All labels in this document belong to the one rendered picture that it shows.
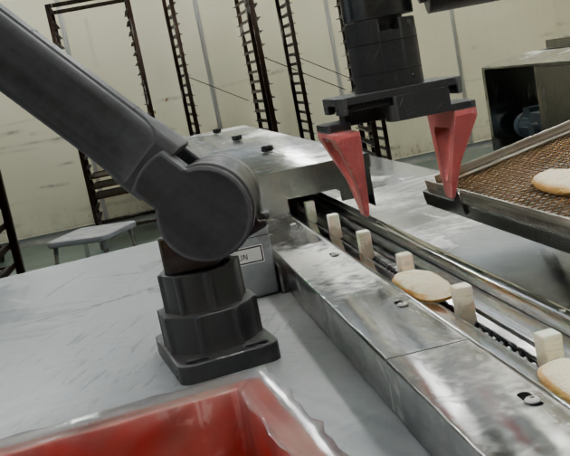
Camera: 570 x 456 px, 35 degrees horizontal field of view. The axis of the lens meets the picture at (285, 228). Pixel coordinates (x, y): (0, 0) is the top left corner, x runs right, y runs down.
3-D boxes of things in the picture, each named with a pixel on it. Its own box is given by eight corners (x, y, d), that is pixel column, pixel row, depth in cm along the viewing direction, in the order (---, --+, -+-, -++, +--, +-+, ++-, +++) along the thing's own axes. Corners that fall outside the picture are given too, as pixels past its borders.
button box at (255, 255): (213, 321, 103) (194, 227, 101) (280, 305, 104) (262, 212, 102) (222, 340, 95) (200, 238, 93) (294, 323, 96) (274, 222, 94)
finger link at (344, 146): (435, 208, 72) (417, 91, 71) (350, 227, 71) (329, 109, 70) (409, 199, 79) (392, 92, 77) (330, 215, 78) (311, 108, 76)
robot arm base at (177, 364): (157, 351, 83) (183, 387, 72) (138, 267, 82) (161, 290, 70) (245, 327, 86) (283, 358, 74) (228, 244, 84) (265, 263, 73)
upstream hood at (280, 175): (184, 165, 241) (177, 133, 240) (249, 151, 244) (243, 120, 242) (249, 233, 119) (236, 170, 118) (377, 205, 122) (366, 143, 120)
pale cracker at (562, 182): (523, 185, 88) (519, 175, 87) (559, 171, 88) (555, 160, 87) (565, 200, 78) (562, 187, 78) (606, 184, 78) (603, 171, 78)
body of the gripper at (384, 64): (466, 99, 72) (451, 4, 70) (343, 123, 70) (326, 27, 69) (438, 99, 78) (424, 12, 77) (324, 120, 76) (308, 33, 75)
